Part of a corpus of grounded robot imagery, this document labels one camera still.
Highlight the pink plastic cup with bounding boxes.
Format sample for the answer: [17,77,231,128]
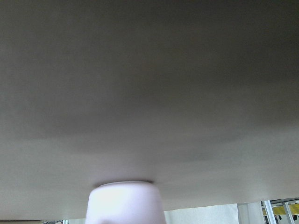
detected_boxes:
[85,181,166,224]

